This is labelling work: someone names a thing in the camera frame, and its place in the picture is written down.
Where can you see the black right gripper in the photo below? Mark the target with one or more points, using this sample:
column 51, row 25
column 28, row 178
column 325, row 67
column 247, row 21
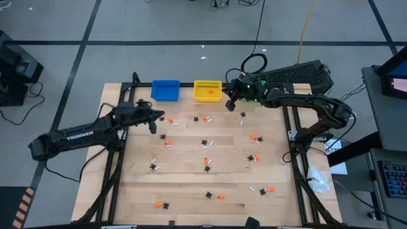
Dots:
column 251, row 90

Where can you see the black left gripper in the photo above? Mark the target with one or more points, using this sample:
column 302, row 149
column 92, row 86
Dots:
column 138, row 113

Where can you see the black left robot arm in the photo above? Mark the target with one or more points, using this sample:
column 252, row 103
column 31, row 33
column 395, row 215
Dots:
column 79, row 135

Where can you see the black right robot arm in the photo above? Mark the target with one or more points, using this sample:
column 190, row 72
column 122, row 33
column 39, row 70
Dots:
column 318, row 105

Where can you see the blue plastic basket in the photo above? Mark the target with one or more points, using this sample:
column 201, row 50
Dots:
column 165, row 90

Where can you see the yellow plastic basket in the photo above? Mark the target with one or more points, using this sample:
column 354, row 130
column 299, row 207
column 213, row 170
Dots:
column 203, row 95

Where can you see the black keyboard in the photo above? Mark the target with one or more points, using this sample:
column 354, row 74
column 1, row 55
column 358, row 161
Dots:
column 302, row 74

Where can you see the orange foam block toy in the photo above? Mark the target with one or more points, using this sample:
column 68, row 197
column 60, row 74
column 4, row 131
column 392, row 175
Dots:
column 221, row 197

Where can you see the crumpled white plastic bag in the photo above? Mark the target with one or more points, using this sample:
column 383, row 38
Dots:
column 316, row 181

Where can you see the white paper sheet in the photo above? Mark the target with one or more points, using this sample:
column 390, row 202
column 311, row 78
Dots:
column 338, row 168

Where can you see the black desk beam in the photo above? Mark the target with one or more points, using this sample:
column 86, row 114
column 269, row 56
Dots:
column 353, row 149

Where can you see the black handheld device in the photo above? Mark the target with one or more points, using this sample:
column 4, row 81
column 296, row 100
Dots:
column 252, row 222

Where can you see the black equipment case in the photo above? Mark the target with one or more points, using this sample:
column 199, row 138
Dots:
column 16, row 70

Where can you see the grey desk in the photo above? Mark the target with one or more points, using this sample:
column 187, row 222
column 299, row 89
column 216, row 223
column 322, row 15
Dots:
column 381, row 121

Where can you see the black computer monitor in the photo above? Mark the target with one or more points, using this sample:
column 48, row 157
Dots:
column 395, row 84

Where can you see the black orange striped mat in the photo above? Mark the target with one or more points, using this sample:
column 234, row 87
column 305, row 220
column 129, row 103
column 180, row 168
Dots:
column 9, row 206

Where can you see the backlit keyboard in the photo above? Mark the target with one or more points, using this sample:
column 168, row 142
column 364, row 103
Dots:
column 395, row 179

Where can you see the silver mounting bracket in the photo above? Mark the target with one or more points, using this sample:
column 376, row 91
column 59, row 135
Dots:
column 292, row 136

